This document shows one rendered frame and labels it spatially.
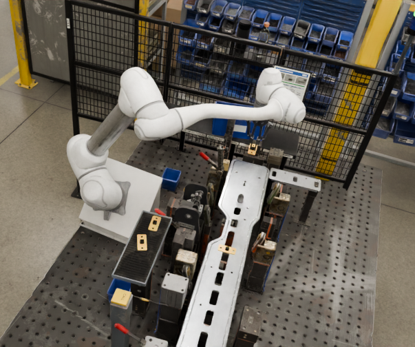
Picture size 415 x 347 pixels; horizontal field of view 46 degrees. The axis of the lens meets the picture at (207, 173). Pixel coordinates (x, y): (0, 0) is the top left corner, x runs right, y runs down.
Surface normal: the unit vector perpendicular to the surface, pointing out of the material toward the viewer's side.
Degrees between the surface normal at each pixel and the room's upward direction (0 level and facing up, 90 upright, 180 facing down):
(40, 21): 90
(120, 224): 44
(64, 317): 0
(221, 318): 0
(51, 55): 91
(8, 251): 0
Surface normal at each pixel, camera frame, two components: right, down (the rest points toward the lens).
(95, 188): -0.12, -0.03
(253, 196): 0.13, -0.74
